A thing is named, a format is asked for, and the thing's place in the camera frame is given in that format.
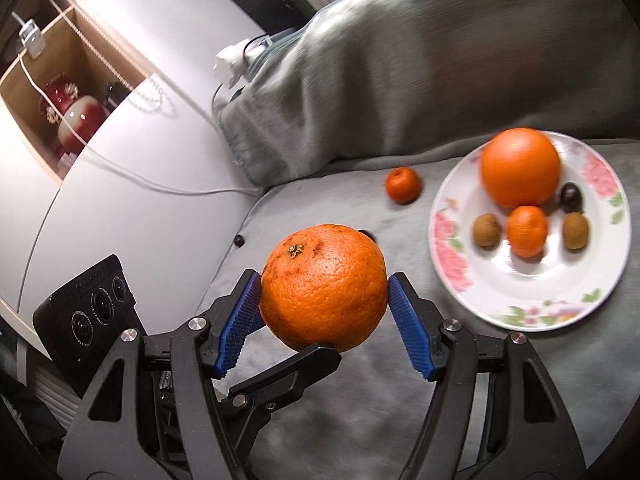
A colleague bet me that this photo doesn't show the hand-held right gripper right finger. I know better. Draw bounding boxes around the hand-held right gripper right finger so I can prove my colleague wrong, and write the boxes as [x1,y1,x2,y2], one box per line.
[387,272,587,480]

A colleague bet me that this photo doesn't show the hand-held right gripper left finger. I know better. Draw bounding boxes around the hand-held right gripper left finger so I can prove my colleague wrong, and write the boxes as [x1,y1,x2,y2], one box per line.
[57,269,263,480]

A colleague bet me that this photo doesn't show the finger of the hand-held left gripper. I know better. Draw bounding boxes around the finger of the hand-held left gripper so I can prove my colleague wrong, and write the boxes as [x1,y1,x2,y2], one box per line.
[215,344,342,428]

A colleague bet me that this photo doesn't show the large rough orange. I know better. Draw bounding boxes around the large rough orange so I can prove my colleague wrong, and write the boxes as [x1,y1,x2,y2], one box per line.
[260,224,388,353]

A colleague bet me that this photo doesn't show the white floral plate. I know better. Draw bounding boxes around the white floral plate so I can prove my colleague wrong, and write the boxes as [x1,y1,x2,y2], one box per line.
[429,130,632,332]

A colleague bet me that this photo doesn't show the brown longan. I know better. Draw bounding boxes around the brown longan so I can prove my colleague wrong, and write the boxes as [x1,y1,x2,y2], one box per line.
[473,213,502,247]

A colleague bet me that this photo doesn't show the small mandarin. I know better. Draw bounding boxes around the small mandarin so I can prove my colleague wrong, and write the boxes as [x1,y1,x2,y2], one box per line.
[506,205,549,258]
[385,166,421,205]

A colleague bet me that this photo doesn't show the kiwi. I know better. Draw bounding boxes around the kiwi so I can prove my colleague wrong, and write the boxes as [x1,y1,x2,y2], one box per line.
[562,211,590,250]

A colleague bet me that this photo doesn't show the large smooth orange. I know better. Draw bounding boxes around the large smooth orange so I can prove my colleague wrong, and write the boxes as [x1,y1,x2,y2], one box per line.
[481,128,561,208]

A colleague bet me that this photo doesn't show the light grey fleece blanket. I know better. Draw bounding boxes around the light grey fleece blanket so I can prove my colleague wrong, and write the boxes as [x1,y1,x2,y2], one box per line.
[192,140,640,480]

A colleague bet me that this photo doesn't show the white curved cabinet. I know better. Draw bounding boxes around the white curved cabinet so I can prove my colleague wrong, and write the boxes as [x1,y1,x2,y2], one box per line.
[0,0,271,361]

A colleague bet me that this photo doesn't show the red and white vase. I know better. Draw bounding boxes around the red and white vase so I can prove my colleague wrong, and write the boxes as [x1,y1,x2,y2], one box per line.
[57,95,108,153]

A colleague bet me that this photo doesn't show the red and gold vase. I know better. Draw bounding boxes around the red and gold vase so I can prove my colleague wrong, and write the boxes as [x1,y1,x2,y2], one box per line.
[39,74,81,126]

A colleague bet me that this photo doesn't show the white power strip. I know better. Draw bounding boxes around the white power strip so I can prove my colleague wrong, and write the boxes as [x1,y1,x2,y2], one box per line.
[214,35,273,86]

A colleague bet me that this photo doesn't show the grey pillow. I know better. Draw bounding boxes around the grey pillow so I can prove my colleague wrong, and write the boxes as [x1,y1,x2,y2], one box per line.
[217,0,640,188]

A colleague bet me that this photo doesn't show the white charger plug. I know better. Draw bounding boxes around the white charger plug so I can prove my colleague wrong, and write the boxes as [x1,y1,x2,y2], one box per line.
[19,19,45,57]

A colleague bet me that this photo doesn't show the thin white cable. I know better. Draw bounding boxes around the thin white cable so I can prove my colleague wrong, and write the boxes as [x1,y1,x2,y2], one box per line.
[20,55,261,196]

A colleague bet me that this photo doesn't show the white power cord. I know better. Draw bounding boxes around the white power cord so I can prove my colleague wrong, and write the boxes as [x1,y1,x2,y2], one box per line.
[211,82,236,126]

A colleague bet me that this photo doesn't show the white bead cord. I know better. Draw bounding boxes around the white bead cord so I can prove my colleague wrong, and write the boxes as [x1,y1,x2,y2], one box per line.
[40,0,166,116]

